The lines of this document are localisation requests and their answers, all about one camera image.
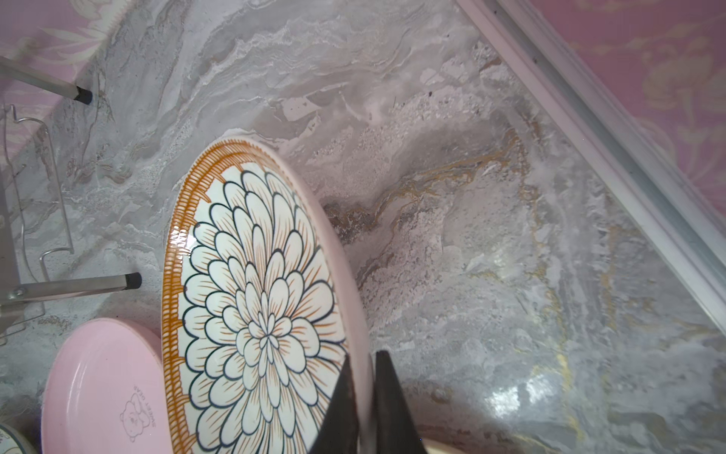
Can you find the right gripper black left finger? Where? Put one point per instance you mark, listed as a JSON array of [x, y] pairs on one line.
[[340, 429]]

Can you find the white floral plate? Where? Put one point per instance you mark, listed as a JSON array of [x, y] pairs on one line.
[[260, 309]]

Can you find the silver metal dish rack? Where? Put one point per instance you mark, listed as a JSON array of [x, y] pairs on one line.
[[23, 295]]

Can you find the beige plain plate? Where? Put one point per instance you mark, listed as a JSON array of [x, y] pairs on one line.
[[434, 447]]

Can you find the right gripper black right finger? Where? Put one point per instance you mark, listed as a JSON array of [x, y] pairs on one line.
[[395, 429]]

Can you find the aluminium corner post right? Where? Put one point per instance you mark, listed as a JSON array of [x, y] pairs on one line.
[[638, 87]]

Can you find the pink plate with bear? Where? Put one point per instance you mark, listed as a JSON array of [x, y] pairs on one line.
[[105, 392]]

